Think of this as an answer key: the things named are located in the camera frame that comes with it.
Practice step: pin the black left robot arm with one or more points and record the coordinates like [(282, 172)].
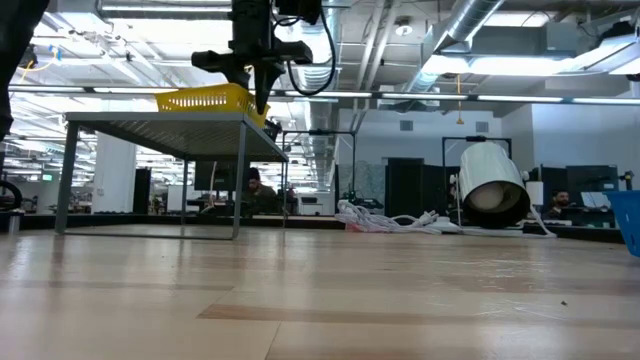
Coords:
[(15, 50)]

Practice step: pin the white round power adapter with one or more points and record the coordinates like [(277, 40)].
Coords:
[(446, 226)]

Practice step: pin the black background monitor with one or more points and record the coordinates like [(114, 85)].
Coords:
[(592, 179)]

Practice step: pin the silver ceiling air duct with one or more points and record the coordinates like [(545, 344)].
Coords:
[(315, 75)]

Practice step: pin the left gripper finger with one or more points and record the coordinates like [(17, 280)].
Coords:
[(263, 87), (236, 76)]

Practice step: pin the blue plastic basket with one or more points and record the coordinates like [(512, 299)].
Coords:
[(627, 220)]

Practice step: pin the person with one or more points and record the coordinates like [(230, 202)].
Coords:
[(560, 202), (257, 195)]

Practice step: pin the white cup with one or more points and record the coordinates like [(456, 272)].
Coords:
[(535, 192)]

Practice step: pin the grey perforated metal shelf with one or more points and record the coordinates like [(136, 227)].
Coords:
[(175, 132)]

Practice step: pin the yellow hanging pendant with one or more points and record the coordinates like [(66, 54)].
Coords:
[(459, 120)]

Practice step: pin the slim silver air duct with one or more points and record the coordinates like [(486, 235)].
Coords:
[(465, 20)]

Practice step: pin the overhead light bar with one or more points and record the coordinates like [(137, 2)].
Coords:
[(400, 95)]

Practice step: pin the black ceiling device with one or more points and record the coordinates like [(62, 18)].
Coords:
[(30, 57)]

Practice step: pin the dark background monitor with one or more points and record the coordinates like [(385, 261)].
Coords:
[(220, 175)]

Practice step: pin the yellow plastic basket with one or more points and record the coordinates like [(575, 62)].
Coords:
[(200, 100)]

